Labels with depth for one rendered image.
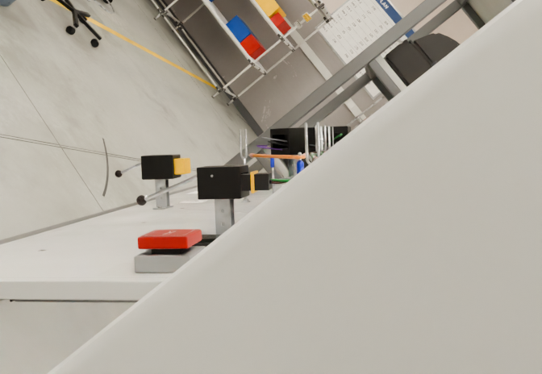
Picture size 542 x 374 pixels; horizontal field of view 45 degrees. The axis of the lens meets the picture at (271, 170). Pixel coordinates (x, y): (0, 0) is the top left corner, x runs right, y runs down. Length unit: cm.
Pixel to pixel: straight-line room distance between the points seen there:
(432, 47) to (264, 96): 691
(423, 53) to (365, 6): 682
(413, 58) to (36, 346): 128
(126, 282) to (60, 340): 41
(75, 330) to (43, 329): 7
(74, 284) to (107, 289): 3
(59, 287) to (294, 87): 805
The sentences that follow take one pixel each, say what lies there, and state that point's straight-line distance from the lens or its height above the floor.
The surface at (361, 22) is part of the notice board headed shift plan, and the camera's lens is 862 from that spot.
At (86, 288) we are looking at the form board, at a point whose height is 104.
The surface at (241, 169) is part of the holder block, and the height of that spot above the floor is 117.
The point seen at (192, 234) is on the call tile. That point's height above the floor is 113.
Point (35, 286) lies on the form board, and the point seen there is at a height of 100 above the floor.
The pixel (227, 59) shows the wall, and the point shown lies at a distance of 896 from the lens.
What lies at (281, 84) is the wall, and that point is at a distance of 866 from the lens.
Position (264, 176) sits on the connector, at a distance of 79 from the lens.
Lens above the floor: 134
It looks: 10 degrees down
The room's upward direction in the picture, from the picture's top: 51 degrees clockwise
